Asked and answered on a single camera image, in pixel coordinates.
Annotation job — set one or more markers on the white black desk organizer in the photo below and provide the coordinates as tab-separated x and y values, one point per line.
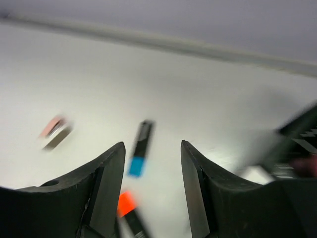
291	154

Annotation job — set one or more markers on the orange cap black highlighter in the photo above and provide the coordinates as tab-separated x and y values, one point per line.
127	209

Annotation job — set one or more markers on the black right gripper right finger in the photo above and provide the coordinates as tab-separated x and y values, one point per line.
223	205

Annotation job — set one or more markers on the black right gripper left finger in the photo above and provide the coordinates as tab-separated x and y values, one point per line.
80	204

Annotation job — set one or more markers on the pink white mini stapler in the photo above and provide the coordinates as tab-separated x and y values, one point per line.
57	129

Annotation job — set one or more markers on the blue cap black highlighter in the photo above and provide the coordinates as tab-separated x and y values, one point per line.
141	147

